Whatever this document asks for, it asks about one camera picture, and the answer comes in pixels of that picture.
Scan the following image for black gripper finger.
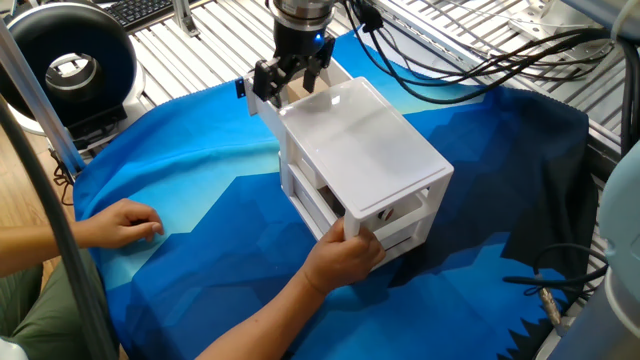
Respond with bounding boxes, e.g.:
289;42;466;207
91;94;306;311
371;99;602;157
302;35;338;95
251;55;292;104

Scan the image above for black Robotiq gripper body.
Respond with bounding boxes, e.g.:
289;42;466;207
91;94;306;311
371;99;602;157
272;17;337;65

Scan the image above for brown wooden block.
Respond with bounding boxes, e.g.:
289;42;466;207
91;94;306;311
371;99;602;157
285;74;331;105

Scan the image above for white drawer with black handle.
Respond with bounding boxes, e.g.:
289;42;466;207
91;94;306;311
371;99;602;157
234;57;354;151

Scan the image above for white plastic drawer cabinet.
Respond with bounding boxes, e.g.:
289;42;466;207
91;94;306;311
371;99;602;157
277;75;455;271

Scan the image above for person's left forearm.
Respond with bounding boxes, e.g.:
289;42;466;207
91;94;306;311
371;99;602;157
0;219;84;279

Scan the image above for person's right forearm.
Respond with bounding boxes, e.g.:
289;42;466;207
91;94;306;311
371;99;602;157
194;272;326;360

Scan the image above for white drawer with black knob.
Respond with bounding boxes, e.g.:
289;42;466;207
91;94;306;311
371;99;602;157
287;164;436;267

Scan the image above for person's right hand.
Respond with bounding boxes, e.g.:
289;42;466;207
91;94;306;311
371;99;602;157
299;217;387;297

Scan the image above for person's left hand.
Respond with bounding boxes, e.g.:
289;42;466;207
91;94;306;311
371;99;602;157
73;198;165;250

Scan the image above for black computer keyboard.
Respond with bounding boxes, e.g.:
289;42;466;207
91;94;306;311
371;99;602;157
102;0;176;30

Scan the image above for blue mountain sun cloth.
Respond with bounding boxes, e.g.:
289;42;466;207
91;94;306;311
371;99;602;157
72;29;599;360

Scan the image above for green trousers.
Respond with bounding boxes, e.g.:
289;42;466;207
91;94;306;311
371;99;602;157
0;249;119;360

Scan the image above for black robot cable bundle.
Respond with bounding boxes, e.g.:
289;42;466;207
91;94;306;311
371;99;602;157
339;0;640;156

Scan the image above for small aluminium bracket post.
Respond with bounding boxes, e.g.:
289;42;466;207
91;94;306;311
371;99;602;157
171;0;201;39

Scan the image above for blue-grey aluminium post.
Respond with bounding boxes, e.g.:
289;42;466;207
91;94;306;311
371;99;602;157
0;17;87;177

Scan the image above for black round ring device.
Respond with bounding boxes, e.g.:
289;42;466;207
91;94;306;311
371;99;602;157
0;1;147;151

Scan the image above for thick dark grey hose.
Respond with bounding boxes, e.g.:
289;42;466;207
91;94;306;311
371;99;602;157
0;97;120;360

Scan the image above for black cable with metal plug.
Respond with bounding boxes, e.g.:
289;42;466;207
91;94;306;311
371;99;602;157
502;243;609;329

